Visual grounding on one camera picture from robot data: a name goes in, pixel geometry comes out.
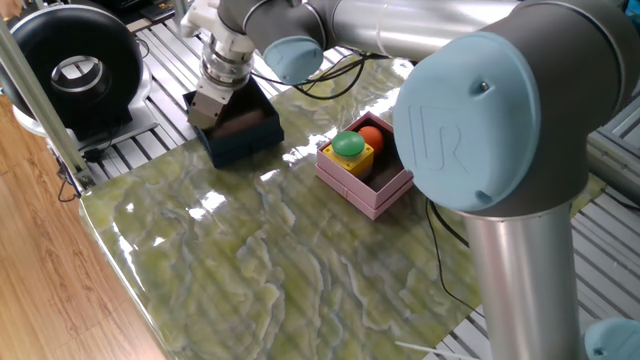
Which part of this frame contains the green marble pattern mat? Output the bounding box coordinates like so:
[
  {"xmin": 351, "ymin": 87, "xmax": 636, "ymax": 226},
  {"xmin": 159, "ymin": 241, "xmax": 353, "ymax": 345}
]
[{"xmin": 79, "ymin": 54, "xmax": 607, "ymax": 360}]

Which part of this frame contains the dark blue box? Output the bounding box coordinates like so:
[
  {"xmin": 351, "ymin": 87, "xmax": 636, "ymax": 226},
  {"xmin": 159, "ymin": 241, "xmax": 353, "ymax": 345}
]
[{"xmin": 182, "ymin": 77, "xmax": 285, "ymax": 169}]

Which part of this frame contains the orange mini basketball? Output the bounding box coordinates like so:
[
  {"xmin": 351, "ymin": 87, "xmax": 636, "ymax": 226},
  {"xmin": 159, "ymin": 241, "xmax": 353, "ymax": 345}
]
[{"xmin": 357, "ymin": 125, "xmax": 385, "ymax": 156}]

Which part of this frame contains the small aluminium bracket post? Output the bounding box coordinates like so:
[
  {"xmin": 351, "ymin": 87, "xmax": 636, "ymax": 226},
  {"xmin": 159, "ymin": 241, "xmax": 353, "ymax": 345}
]
[{"xmin": 172, "ymin": 0, "xmax": 194, "ymax": 21}]

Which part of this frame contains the pink open box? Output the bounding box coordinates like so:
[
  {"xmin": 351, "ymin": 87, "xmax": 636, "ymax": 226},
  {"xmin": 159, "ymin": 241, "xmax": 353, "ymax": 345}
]
[{"xmin": 314, "ymin": 110, "xmax": 415, "ymax": 221}]

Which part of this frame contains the black ring-shaped device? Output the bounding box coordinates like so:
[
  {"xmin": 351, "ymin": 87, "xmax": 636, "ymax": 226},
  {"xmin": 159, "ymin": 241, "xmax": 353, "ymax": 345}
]
[{"xmin": 9, "ymin": 3, "xmax": 161, "ymax": 151}]

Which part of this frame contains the white zip tie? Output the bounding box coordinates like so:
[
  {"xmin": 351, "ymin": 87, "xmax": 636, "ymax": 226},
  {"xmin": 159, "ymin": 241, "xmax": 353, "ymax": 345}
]
[{"xmin": 394, "ymin": 341, "xmax": 479, "ymax": 360}]

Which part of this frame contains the yellow box green push button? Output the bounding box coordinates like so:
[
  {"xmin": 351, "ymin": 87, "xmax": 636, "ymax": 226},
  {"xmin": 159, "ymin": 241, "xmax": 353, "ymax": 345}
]
[{"xmin": 322, "ymin": 130, "xmax": 375, "ymax": 177}]

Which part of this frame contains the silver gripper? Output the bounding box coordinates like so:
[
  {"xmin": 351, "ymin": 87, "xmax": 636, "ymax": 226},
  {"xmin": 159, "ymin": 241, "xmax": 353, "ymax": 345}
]
[{"xmin": 187, "ymin": 89, "xmax": 234, "ymax": 132}]

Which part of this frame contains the long black cable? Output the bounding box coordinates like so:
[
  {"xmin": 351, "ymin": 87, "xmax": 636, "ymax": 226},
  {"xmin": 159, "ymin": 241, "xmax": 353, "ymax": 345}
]
[{"xmin": 423, "ymin": 198, "xmax": 477, "ymax": 313}]

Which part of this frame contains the aluminium frame post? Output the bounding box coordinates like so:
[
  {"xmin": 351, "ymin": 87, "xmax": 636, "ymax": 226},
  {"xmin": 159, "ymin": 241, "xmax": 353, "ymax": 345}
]
[{"xmin": 0, "ymin": 19, "xmax": 96, "ymax": 191}]

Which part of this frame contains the black cable black plug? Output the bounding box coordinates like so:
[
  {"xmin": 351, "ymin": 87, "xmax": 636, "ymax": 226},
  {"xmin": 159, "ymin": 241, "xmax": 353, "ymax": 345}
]
[{"xmin": 249, "ymin": 49, "xmax": 392, "ymax": 101}]

